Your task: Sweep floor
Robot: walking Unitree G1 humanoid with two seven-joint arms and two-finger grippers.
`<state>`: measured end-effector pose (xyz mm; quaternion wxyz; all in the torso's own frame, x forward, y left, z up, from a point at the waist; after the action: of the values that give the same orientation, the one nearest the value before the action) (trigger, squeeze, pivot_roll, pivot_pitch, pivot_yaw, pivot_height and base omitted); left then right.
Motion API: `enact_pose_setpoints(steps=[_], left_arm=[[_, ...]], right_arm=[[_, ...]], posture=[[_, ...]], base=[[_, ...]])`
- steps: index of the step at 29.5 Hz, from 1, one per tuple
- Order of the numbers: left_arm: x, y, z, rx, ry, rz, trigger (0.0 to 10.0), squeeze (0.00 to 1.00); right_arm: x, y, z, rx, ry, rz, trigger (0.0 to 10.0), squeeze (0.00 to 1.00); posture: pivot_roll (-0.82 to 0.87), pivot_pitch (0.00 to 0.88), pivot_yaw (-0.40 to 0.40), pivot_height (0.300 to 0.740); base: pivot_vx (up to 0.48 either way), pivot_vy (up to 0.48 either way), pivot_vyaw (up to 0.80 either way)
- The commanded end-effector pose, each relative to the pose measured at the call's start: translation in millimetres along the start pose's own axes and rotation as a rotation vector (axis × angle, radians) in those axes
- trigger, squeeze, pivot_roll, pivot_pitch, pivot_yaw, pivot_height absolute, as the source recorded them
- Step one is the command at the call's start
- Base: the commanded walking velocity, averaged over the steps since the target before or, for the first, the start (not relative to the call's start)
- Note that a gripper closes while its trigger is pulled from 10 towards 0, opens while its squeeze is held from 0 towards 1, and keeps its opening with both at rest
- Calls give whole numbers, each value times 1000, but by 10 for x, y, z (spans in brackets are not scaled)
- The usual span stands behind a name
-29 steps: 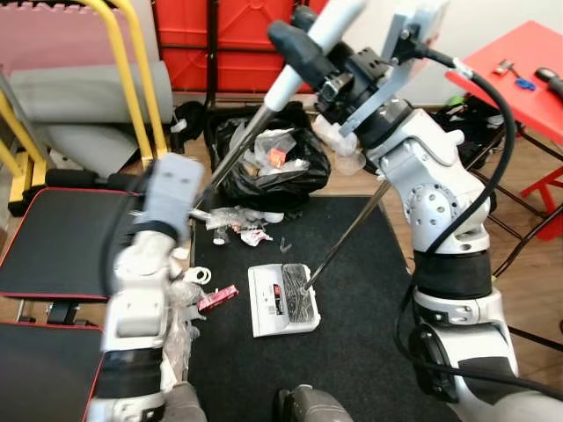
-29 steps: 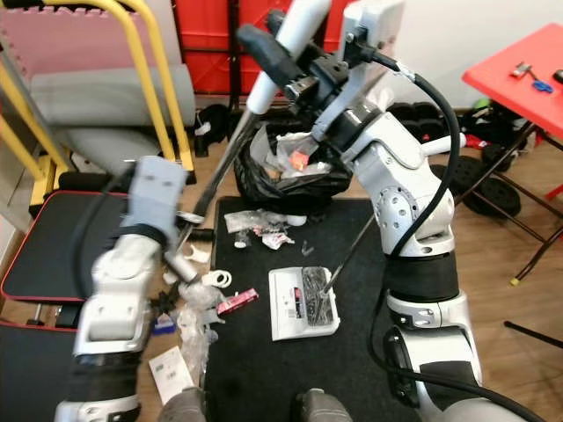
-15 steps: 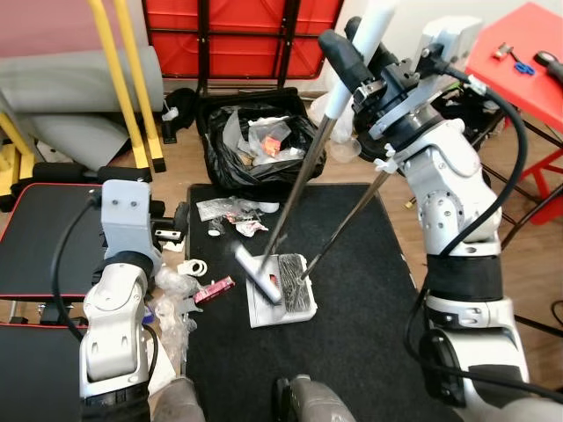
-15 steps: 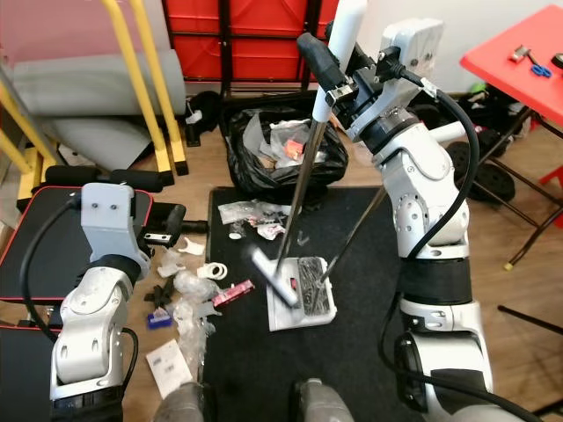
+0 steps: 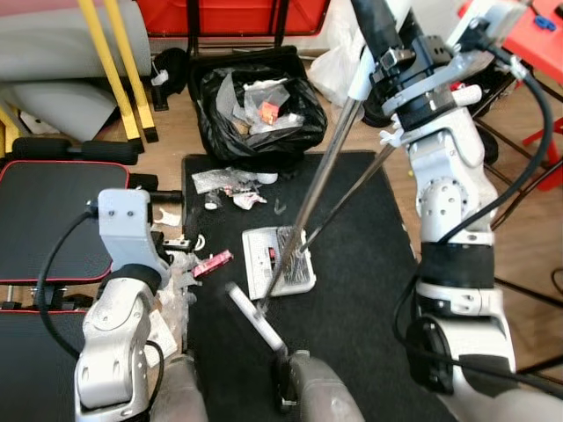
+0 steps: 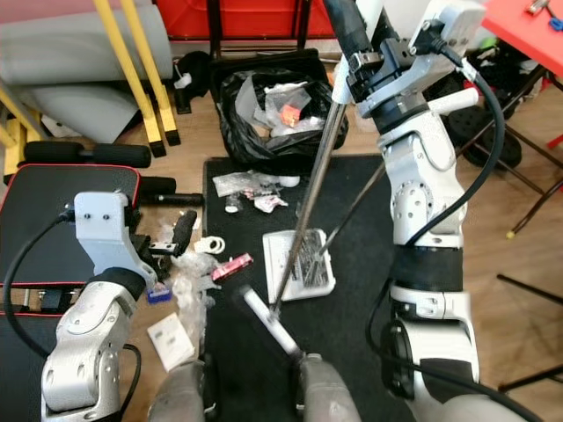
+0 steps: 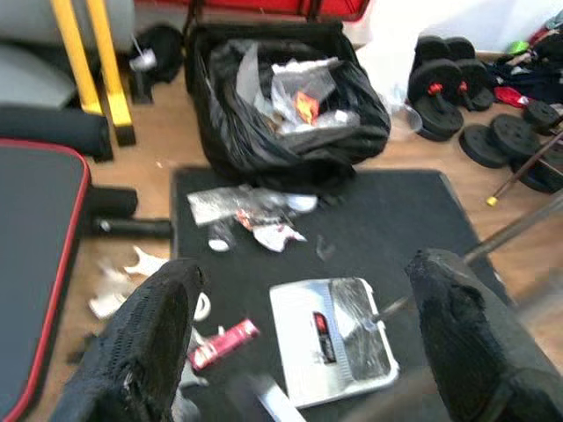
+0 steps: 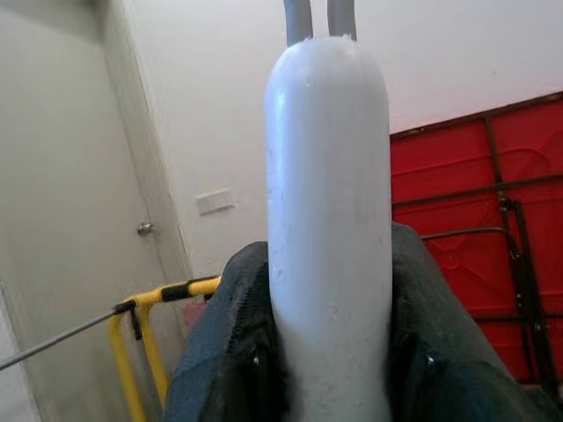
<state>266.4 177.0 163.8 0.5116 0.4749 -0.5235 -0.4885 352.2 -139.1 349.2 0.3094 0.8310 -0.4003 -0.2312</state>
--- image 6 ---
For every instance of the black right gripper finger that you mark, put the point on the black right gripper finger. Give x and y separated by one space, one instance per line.
346 31

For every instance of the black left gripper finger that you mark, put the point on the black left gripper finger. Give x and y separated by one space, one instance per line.
185 233

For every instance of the black trash bag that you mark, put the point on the black trash bag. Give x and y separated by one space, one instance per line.
233 132

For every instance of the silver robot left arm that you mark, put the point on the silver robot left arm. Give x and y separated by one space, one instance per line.
88 352

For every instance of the black floor mat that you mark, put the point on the black floor mat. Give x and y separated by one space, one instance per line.
343 334

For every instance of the pink red snack packet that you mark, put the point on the pink red snack packet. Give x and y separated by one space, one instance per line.
233 268

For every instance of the silver foil packet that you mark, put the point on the silver foil packet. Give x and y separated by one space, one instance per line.
237 185

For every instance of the short white cylinder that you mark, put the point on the short white cylinder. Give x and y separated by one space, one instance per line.
457 101

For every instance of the white red wrapper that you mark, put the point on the white red wrapper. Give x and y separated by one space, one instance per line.
271 204

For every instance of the white paper card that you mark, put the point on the white paper card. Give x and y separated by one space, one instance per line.
171 343

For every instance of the orange red packet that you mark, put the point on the orange red packet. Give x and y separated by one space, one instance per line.
290 114

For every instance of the white bottle cap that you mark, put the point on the white bottle cap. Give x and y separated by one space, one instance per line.
288 182

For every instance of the red plastic folding table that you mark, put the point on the red plastic folding table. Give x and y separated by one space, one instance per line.
515 35
229 18

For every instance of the black foam bench roller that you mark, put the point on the black foam bench roller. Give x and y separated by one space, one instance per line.
88 154

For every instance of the small black red-trimmed bench pad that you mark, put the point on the small black red-trimmed bench pad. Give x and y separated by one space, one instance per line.
44 202

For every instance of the grey robot left leg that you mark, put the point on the grey robot left leg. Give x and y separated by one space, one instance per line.
185 396

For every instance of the grey robot leg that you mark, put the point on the grey robot leg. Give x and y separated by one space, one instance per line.
185 396
334 396

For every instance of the black bundle with white tag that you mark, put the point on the black bundle with white tag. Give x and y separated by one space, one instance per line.
198 70

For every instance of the yellow tubular dip bar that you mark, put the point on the yellow tubular dip bar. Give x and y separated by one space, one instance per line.
149 70
129 75

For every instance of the grey rolled foam mat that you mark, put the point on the grey rolled foam mat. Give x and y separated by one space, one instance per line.
53 44

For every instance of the grey robot right leg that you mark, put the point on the grey robot right leg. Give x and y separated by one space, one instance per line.
334 396

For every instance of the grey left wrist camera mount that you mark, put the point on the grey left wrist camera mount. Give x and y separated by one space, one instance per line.
97 224

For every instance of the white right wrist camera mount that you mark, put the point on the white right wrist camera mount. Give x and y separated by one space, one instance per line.
457 22

